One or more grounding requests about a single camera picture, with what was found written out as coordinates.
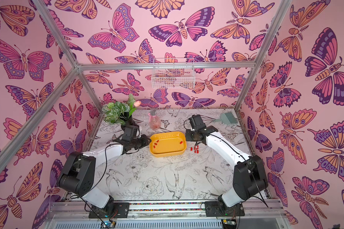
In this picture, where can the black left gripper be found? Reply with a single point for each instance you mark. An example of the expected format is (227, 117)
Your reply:
(145, 141)

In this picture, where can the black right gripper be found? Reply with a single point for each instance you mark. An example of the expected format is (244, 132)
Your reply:
(192, 136)

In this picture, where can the yellow plastic storage tray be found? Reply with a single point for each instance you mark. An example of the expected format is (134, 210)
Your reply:
(168, 145)

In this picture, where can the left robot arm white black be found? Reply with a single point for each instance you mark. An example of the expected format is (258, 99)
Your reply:
(78, 173)

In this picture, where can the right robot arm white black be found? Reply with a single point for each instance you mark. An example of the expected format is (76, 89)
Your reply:
(249, 176)

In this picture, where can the pink spray bottle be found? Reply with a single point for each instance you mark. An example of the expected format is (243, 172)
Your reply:
(154, 120)

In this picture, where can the black glossy vase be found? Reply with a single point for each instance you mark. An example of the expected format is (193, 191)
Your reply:
(129, 122)

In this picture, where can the green artificial plant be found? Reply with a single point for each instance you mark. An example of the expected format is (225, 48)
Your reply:
(120, 113)

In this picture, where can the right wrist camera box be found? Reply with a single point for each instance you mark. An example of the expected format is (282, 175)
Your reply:
(197, 123)

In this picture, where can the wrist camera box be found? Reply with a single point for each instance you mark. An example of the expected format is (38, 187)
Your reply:
(130, 132)
(197, 123)

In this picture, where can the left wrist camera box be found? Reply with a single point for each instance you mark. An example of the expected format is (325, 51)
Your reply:
(130, 132)

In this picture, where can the white wire basket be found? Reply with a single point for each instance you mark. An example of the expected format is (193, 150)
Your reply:
(173, 78)

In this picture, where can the aluminium frame top bar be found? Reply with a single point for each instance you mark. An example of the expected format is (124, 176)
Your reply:
(181, 65)

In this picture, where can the aluminium frame post left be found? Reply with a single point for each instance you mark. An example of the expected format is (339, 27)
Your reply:
(54, 25)

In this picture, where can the aluminium frame post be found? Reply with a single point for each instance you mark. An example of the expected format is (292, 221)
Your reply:
(54, 25)
(273, 28)

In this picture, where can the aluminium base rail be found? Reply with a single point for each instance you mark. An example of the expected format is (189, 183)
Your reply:
(252, 208)

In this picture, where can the aluminium frame post right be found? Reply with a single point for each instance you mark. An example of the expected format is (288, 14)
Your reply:
(273, 28)

